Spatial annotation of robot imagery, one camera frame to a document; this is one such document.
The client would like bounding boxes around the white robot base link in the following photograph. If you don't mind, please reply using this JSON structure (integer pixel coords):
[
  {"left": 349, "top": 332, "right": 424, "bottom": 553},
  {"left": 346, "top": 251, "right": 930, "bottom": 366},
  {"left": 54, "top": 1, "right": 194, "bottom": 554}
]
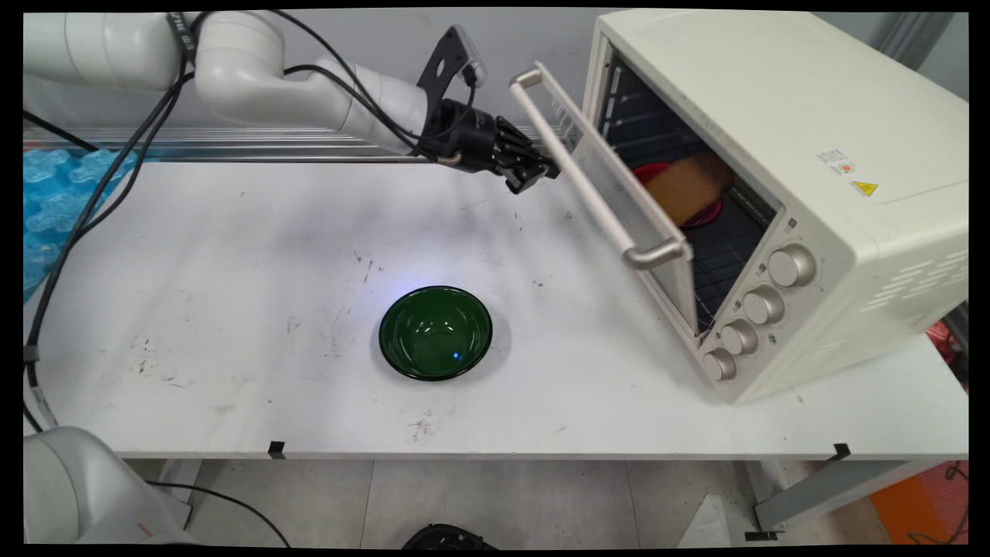
[{"left": 23, "top": 426, "right": 198, "bottom": 545}]

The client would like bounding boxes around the blue bubble wrap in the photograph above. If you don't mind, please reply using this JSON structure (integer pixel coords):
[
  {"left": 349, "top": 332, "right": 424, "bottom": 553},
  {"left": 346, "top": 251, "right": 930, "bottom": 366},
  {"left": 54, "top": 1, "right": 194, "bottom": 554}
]
[{"left": 23, "top": 149, "right": 142, "bottom": 302}]

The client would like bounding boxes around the wire oven rack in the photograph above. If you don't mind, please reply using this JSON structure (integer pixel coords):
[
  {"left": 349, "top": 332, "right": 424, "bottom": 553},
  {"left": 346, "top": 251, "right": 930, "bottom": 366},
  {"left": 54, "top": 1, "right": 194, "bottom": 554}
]
[{"left": 687, "top": 190, "right": 776, "bottom": 332}]

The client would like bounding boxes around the black hanging cable bundle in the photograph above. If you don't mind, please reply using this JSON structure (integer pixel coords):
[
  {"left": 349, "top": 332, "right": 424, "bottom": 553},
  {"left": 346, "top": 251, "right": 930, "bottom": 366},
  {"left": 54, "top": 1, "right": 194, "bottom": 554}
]
[{"left": 23, "top": 11, "right": 203, "bottom": 434}]

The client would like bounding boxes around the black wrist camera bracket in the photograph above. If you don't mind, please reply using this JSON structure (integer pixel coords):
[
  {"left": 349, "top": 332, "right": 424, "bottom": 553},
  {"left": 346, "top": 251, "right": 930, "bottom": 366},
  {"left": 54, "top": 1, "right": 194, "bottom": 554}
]
[{"left": 416, "top": 24, "right": 489, "bottom": 100}]

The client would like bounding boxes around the black camera cable on arm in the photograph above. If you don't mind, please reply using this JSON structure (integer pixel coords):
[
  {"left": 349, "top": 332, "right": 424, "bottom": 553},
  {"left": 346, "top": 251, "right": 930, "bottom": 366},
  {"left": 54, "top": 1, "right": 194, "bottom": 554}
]
[{"left": 267, "top": 11, "right": 477, "bottom": 165}]

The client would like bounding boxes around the red bowl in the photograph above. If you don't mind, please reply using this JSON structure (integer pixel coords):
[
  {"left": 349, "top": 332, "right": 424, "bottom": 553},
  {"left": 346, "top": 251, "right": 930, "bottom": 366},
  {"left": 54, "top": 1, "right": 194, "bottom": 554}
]
[{"left": 633, "top": 162, "right": 725, "bottom": 230}]

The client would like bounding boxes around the black round floor object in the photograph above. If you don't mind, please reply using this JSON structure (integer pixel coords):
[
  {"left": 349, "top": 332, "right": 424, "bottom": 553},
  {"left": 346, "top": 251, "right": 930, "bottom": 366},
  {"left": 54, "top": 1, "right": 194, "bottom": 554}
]
[{"left": 402, "top": 524, "right": 497, "bottom": 550}]

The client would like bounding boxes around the cream toaster oven body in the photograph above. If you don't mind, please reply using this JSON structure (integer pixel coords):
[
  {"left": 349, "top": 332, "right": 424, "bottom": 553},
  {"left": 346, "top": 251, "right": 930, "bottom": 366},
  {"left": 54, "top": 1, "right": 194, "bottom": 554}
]
[{"left": 584, "top": 9, "right": 969, "bottom": 405}]

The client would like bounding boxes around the orange floor object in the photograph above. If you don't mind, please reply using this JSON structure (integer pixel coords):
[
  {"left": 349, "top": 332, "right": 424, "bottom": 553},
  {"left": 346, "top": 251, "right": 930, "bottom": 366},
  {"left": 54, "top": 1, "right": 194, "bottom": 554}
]
[{"left": 870, "top": 462, "right": 969, "bottom": 545}]

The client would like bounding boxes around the largest silver oven knob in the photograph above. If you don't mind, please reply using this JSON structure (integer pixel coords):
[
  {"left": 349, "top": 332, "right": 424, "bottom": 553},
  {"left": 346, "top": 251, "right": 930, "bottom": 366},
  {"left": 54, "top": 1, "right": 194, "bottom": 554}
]
[{"left": 767, "top": 244, "right": 818, "bottom": 289}]

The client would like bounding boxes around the grey slanted table leg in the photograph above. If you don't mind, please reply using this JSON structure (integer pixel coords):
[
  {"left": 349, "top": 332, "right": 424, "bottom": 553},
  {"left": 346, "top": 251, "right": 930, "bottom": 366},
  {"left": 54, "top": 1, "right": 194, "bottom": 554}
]
[{"left": 745, "top": 460, "right": 941, "bottom": 536}]

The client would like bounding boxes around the dark green bowl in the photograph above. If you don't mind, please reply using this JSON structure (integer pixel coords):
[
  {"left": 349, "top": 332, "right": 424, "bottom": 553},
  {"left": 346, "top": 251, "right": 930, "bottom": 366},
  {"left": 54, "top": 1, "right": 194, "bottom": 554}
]
[{"left": 378, "top": 285, "right": 494, "bottom": 382}]

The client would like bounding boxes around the aluminium wall rail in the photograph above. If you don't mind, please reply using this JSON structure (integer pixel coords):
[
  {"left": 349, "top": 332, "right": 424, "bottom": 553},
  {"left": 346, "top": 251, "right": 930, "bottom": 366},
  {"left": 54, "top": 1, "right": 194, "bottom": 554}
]
[{"left": 23, "top": 126, "right": 542, "bottom": 163}]

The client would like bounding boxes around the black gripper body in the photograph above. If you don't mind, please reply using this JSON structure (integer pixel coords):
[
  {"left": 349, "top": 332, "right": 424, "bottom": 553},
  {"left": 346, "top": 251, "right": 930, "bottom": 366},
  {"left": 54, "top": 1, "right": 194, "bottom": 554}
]
[{"left": 422, "top": 99, "right": 517, "bottom": 176}]

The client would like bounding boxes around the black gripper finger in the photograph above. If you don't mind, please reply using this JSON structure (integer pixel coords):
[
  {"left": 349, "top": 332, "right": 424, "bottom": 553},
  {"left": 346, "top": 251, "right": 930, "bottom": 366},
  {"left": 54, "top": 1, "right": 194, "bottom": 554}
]
[
  {"left": 495, "top": 116, "right": 562, "bottom": 180},
  {"left": 495, "top": 151, "right": 546, "bottom": 196}
]

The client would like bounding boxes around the brown bread slice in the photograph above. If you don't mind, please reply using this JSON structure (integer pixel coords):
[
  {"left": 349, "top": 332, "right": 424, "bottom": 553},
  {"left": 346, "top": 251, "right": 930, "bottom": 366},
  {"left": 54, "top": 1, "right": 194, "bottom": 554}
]
[{"left": 643, "top": 152, "right": 734, "bottom": 227}]

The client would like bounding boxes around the red object behind table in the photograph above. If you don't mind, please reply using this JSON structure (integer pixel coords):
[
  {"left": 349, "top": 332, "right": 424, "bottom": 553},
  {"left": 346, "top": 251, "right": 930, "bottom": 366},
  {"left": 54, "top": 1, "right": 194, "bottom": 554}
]
[{"left": 925, "top": 321, "right": 964, "bottom": 374}]

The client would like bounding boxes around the thin black cable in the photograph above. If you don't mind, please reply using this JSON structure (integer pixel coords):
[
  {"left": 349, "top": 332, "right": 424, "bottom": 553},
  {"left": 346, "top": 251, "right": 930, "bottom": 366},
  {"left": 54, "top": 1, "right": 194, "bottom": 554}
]
[{"left": 23, "top": 110, "right": 100, "bottom": 152}]

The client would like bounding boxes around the black floor cable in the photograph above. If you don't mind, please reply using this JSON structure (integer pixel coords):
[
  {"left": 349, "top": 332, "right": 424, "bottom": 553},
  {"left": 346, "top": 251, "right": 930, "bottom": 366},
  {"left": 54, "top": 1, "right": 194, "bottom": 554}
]
[{"left": 145, "top": 481, "right": 292, "bottom": 547}]

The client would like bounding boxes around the cream glass oven door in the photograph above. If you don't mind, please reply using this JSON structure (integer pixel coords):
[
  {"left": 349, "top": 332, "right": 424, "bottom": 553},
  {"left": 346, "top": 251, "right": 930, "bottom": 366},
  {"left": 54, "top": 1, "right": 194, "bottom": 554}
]
[{"left": 508, "top": 62, "right": 698, "bottom": 338}]

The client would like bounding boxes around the grey upright table leg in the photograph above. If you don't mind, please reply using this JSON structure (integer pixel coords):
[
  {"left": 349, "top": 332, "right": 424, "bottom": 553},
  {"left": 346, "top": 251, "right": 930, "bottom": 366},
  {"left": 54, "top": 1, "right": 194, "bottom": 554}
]
[{"left": 157, "top": 460, "right": 204, "bottom": 528}]

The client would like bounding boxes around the white label sticker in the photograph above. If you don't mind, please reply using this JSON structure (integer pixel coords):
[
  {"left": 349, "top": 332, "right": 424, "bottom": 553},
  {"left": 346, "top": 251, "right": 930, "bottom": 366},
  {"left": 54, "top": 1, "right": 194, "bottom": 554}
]
[{"left": 817, "top": 147, "right": 856, "bottom": 178}]

